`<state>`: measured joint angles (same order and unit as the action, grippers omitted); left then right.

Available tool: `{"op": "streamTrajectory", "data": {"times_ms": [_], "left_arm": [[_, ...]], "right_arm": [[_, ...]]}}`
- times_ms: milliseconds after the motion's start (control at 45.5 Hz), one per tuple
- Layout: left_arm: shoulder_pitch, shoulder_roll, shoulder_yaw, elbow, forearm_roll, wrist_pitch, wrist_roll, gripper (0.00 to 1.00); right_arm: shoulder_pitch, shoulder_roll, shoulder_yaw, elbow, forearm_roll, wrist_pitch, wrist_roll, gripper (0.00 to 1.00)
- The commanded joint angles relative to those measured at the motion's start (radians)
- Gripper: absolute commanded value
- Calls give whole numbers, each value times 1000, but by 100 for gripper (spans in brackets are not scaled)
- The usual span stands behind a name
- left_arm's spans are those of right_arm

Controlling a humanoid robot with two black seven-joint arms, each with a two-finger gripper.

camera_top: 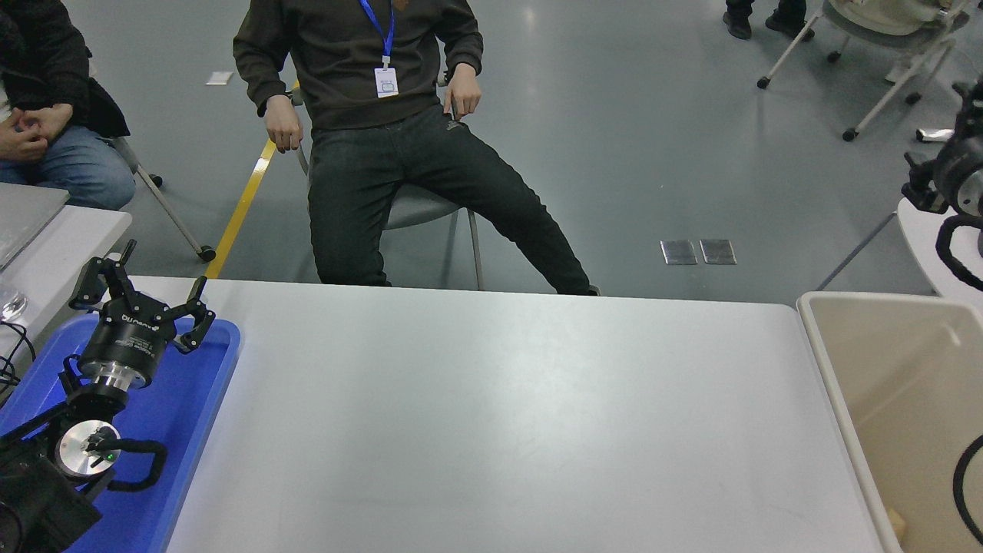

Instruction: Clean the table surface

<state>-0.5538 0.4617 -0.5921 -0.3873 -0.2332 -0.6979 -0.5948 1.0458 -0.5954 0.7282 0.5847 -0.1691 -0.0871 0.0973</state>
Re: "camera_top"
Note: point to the white side table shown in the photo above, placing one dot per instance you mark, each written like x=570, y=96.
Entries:
x=69, y=246

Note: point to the silver floor outlet plate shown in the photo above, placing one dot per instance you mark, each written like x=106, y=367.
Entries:
x=678, y=253
x=717, y=252

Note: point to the clear glass object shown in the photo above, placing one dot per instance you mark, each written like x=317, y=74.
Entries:
x=11, y=307

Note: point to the blue plastic tray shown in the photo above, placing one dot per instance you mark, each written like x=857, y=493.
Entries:
x=184, y=430

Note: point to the person's right hand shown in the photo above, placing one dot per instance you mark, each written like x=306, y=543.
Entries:
x=284, y=127
x=17, y=142

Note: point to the white-framed wheeled chair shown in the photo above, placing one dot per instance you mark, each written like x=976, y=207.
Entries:
x=153, y=192
x=848, y=136

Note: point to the large pale bin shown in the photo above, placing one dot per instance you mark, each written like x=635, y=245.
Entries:
x=906, y=384

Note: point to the grey office chair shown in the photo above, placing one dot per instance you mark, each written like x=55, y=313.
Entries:
x=422, y=207

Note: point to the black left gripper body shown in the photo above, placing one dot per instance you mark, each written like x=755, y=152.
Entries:
x=127, y=338

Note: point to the grey flat panel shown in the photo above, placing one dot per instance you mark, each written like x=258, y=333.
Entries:
x=23, y=215

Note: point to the person's left hand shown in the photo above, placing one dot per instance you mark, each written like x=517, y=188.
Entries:
x=463, y=91
x=47, y=119

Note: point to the small tan paper piece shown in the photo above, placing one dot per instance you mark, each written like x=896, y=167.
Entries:
x=897, y=524

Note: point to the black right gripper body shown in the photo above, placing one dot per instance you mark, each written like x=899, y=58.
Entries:
x=958, y=169

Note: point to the silver metal bar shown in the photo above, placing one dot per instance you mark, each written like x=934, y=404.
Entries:
x=933, y=135

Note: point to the person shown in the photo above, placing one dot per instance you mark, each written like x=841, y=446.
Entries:
x=399, y=169
x=46, y=61
x=764, y=23

